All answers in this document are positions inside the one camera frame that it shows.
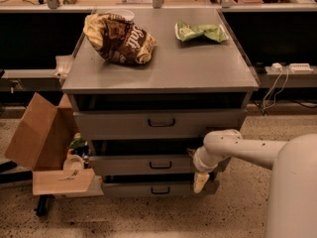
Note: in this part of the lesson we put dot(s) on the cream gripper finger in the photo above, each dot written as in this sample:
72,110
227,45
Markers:
200,180

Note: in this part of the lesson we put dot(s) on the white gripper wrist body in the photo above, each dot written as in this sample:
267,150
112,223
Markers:
200,165

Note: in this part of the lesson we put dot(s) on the grey drawer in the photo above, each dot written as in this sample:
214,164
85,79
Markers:
144,189
156,124
142,165

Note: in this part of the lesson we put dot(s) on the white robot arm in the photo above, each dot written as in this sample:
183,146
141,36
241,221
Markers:
292,198

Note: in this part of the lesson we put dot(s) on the grey bottom drawer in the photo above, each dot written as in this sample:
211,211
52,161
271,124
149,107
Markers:
144,189

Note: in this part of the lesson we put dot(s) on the grey metal drawer cabinet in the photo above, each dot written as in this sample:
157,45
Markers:
180,75

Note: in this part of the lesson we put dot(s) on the grey top drawer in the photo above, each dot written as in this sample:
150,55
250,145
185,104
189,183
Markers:
156,124

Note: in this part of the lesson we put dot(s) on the green item in box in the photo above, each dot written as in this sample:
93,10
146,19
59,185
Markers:
77,141

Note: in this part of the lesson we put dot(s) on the white cup in box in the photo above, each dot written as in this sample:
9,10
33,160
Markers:
73,163

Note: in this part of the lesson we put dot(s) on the green snack bag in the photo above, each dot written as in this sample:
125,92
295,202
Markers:
186,32

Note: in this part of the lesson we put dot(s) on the white power strip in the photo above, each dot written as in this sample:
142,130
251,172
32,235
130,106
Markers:
292,67

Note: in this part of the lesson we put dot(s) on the brown yellow chip bag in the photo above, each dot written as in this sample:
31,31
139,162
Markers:
118,40

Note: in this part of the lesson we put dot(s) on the white bowl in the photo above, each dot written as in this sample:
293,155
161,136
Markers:
122,13

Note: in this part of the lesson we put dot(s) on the brown cardboard box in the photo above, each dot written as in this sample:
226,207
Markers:
40,144

